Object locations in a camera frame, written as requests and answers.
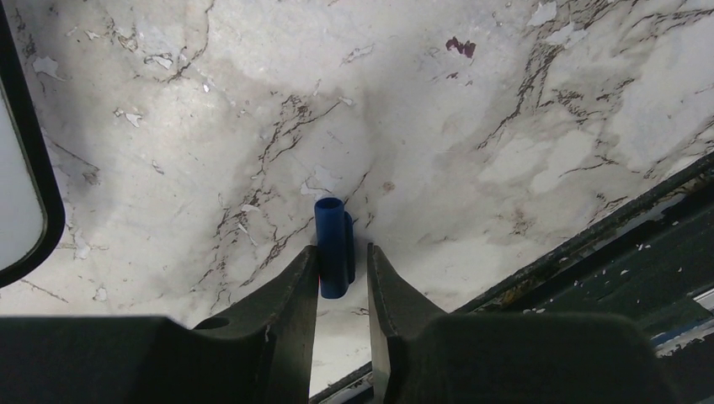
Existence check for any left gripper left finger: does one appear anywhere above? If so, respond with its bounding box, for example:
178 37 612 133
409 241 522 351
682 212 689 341
1 246 318 403

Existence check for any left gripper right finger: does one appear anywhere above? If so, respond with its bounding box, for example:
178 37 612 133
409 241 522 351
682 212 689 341
366 244 678 403

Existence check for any blue marker cap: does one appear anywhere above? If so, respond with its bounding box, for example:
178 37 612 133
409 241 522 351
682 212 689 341
314 197 355 300

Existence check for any black framed small whiteboard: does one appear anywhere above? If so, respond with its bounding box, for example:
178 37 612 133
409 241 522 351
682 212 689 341
1 8 66 287

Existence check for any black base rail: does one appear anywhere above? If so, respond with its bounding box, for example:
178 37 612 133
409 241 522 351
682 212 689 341
315 156 713 403

